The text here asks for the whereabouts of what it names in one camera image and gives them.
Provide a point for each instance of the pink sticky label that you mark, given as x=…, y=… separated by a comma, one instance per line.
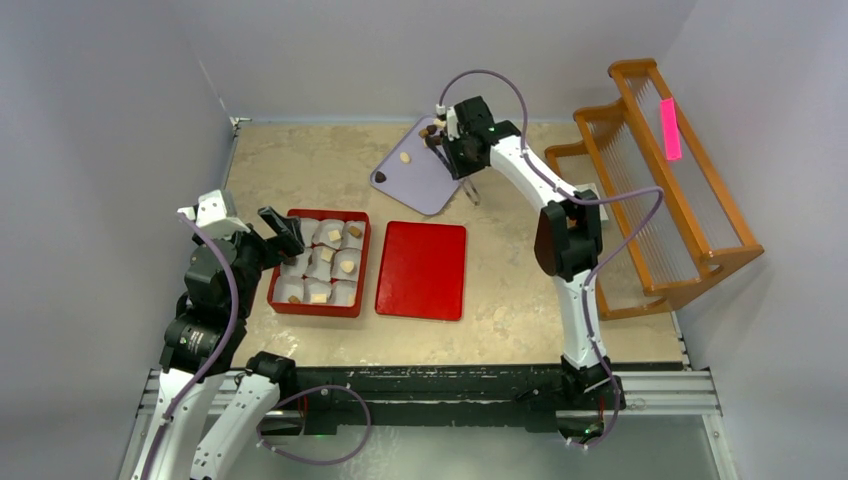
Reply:
x=670, y=130

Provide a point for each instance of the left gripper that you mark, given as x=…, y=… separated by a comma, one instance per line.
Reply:
x=286, y=239

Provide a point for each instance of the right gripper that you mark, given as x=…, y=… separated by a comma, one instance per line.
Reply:
x=458, y=169

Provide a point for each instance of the red box lid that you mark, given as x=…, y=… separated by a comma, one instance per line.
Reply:
x=422, y=271

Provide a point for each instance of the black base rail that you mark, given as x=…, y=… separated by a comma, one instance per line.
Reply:
x=527, y=396

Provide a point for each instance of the lavender tray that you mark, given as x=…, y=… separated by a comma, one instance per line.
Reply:
x=425, y=185

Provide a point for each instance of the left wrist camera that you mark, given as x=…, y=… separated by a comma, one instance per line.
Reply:
x=215, y=213

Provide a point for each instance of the red chocolate box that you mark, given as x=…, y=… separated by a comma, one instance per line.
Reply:
x=311, y=275

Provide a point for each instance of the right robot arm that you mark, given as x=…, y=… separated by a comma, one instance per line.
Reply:
x=568, y=240

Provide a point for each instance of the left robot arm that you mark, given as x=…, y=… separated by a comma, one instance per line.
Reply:
x=199, y=345

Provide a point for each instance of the black metal tongs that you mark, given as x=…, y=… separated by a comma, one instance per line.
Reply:
x=470, y=191

